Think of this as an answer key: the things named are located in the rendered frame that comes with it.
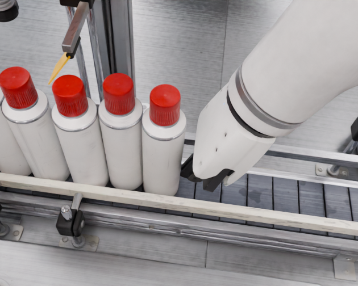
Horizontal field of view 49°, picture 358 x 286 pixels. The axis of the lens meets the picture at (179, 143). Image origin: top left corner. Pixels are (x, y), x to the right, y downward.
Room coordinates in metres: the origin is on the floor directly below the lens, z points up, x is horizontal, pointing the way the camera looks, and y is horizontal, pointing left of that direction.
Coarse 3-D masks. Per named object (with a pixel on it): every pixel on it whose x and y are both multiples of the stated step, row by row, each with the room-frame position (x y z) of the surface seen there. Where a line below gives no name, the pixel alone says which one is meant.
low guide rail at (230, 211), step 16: (0, 176) 0.24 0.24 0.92; (16, 176) 0.24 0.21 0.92; (48, 192) 0.23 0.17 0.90; (64, 192) 0.23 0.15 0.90; (80, 192) 0.23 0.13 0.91; (96, 192) 0.23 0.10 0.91; (112, 192) 0.24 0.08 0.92; (128, 192) 0.24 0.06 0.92; (144, 192) 0.24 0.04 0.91; (176, 208) 0.23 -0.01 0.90; (192, 208) 0.23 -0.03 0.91; (208, 208) 0.23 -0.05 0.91; (224, 208) 0.23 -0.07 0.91; (240, 208) 0.23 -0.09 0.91; (256, 208) 0.24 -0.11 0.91; (288, 224) 0.22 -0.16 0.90; (304, 224) 0.22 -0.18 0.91; (320, 224) 0.22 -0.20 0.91; (336, 224) 0.22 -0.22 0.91; (352, 224) 0.23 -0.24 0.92
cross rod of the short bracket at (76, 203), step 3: (75, 195) 0.23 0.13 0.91; (78, 195) 0.23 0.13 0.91; (81, 195) 0.23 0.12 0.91; (75, 198) 0.22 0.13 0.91; (78, 198) 0.22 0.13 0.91; (81, 198) 0.23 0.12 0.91; (72, 201) 0.22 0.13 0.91; (75, 201) 0.22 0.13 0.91; (78, 201) 0.22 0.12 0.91; (81, 201) 0.22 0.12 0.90; (72, 204) 0.21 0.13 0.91; (75, 204) 0.21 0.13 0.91; (78, 204) 0.22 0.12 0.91; (72, 207) 0.21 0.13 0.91; (75, 207) 0.21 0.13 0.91; (78, 207) 0.21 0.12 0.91
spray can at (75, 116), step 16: (64, 80) 0.28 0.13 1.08; (80, 80) 0.28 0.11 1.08; (64, 96) 0.25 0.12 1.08; (80, 96) 0.26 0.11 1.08; (64, 112) 0.25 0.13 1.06; (80, 112) 0.26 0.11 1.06; (96, 112) 0.27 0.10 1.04; (64, 128) 0.25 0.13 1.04; (80, 128) 0.25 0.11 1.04; (96, 128) 0.26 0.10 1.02; (64, 144) 0.25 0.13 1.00; (80, 144) 0.25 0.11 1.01; (96, 144) 0.26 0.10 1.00; (80, 160) 0.25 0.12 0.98; (96, 160) 0.25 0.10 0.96; (80, 176) 0.25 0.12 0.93; (96, 176) 0.25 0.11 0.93
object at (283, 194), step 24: (24, 192) 0.24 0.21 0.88; (192, 192) 0.27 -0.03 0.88; (216, 192) 0.27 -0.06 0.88; (240, 192) 0.27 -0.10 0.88; (264, 192) 0.28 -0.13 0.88; (288, 192) 0.28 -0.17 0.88; (312, 192) 0.29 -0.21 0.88; (336, 192) 0.29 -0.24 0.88; (192, 216) 0.23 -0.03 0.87; (216, 216) 0.23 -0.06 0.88; (336, 216) 0.25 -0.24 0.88
